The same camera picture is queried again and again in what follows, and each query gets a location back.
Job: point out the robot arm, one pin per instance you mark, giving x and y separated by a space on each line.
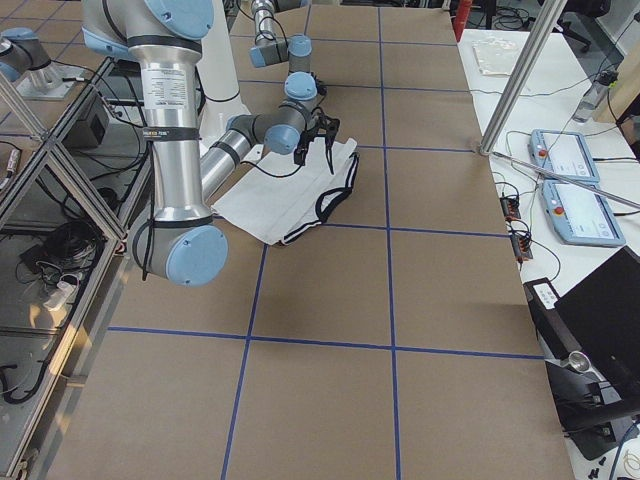
271 44
175 237

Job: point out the clear water bottle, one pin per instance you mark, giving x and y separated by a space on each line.
595 95

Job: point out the orange circuit board far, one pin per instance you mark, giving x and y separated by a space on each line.
510 207

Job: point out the aluminium frame post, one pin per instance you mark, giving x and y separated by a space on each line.
536 40

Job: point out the orange circuit board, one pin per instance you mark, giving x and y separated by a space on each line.
521 245
510 207

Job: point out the grey cartoon print t-shirt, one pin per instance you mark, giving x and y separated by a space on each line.
278 209

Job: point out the far blue teach pendant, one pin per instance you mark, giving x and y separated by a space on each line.
565 153

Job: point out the white power strip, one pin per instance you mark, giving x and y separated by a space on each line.
59 296

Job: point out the clear plastic bag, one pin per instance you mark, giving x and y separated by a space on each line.
496 56

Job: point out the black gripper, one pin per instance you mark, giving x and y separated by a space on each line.
320 126

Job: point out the brown table mat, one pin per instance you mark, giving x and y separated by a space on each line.
393 342

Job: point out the black laptop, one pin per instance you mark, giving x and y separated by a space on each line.
599 316

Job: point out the orange circuit board near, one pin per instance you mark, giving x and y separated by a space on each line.
521 245

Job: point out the blue teach pendant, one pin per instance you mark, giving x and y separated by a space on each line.
580 217
565 153

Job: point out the near blue teach pendant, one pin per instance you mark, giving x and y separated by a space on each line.
580 217

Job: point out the red cylinder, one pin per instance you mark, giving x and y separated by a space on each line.
461 17

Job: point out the black monitor stand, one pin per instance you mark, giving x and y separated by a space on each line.
593 412

